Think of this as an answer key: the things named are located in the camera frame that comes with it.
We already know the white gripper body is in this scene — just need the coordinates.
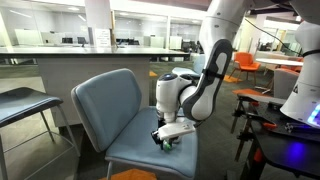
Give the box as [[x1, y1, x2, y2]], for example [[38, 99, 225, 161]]
[[157, 122, 195, 140]]

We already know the green marker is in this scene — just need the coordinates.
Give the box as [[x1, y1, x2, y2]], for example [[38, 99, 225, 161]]
[[162, 140, 172, 152]]

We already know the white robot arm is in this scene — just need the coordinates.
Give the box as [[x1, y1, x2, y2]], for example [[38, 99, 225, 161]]
[[151, 0, 320, 145]]

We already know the near blue chair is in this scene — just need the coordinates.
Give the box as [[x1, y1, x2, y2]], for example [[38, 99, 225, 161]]
[[71, 68, 198, 180]]

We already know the blue chair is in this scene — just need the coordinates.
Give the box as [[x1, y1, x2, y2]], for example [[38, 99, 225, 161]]
[[0, 87, 80, 180], [71, 68, 198, 180]]

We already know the upper orange black clamp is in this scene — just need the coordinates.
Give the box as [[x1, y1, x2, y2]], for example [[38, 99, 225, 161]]
[[247, 113, 277, 130]]

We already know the orange armchair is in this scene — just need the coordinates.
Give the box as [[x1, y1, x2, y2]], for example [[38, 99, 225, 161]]
[[231, 52, 260, 84]]

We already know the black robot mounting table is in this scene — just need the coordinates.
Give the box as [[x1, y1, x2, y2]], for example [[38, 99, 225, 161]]
[[231, 94, 320, 180]]

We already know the grey kitchen counter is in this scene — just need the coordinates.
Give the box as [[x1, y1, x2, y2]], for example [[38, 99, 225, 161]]
[[0, 47, 189, 125]]

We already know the white round table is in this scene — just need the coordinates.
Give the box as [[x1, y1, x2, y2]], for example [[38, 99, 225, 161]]
[[255, 57, 305, 95]]

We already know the far blue chair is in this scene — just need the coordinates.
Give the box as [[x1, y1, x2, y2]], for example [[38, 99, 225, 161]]
[[0, 87, 80, 180]]

